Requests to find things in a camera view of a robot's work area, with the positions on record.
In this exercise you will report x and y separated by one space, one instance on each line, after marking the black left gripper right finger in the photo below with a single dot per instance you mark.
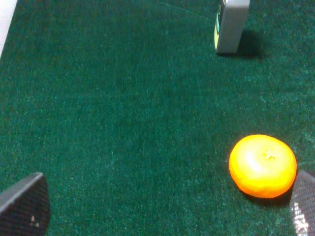
302 204

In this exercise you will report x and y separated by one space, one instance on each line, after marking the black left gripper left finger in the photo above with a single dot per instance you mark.
25 208

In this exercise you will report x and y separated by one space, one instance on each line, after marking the orange mandarin fruit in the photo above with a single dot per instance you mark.
262 166

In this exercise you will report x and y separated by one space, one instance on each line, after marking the green felt table cover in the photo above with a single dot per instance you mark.
127 109

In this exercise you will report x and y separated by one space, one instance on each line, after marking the grey bottle with black cap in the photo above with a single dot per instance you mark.
229 25

